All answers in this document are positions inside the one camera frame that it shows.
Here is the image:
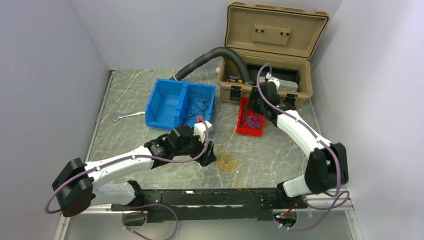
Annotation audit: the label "grey plastic case in toolbox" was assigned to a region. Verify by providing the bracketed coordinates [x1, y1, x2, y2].
[259, 76, 299, 92]

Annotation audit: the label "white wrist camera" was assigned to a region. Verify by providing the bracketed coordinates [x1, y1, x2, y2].
[193, 116, 214, 143]
[265, 72, 280, 90]

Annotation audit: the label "tan plastic toolbox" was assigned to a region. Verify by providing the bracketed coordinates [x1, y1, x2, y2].
[224, 1, 330, 109]

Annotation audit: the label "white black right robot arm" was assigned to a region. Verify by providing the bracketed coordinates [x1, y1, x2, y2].
[246, 81, 349, 208]

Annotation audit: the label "yellow blue black wires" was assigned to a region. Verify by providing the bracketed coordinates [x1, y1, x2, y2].
[215, 125, 249, 191]

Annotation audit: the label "blue double plastic bin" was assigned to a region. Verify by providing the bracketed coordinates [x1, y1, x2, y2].
[145, 78, 216, 130]

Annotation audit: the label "grey corrugated hose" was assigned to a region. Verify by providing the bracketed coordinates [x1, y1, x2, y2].
[172, 46, 255, 86]

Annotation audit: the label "silver wrench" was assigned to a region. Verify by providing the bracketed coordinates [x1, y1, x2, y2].
[109, 111, 146, 122]

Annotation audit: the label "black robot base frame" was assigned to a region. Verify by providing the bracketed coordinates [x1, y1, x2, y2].
[110, 178, 309, 223]

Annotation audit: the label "small box in toolbox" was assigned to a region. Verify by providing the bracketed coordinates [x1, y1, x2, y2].
[227, 75, 243, 83]

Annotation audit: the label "red plastic bin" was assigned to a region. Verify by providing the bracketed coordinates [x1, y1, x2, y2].
[236, 97, 265, 137]

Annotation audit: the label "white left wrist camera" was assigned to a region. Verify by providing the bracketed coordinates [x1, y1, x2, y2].
[193, 116, 214, 143]

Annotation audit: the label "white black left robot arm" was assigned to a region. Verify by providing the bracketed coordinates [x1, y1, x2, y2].
[52, 121, 217, 218]

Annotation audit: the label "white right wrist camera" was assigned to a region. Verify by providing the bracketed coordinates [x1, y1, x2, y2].
[265, 72, 280, 90]

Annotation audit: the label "black tray in toolbox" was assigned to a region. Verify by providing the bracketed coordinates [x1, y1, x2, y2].
[246, 63, 299, 84]

